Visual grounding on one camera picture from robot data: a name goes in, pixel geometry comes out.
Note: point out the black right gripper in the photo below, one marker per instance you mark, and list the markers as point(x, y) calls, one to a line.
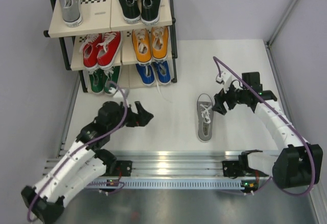
point(219, 98)

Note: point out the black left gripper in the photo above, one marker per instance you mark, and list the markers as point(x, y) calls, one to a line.
point(140, 120)

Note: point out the grey canvas sneaker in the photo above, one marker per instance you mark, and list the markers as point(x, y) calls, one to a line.
point(205, 115)
point(71, 12)

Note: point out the green canvas sneaker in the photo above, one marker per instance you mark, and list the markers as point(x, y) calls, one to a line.
point(96, 81)
point(112, 74)

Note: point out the red canvas sneaker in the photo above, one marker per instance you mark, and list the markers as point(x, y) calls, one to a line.
point(108, 49)
point(89, 49)

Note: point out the orange canvas sneaker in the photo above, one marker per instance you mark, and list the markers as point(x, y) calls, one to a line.
point(141, 45)
point(159, 43)

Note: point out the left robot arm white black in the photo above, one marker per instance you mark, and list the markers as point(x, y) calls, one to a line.
point(85, 161)

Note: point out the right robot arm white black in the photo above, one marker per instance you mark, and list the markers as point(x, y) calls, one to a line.
point(298, 162)

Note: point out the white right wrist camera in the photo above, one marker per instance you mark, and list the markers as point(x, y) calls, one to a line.
point(225, 79)

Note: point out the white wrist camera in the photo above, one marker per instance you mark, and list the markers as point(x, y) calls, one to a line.
point(225, 79)
point(116, 94)

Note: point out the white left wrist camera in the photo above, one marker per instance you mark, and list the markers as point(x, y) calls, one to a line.
point(116, 94)

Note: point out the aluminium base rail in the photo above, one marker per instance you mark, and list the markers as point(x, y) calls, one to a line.
point(177, 164)

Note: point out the beige shoe shelf black frame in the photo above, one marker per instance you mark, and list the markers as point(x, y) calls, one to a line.
point(99, 16)

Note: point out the white slotted cable duct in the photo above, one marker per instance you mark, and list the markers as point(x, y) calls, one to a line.
point(168, 183)

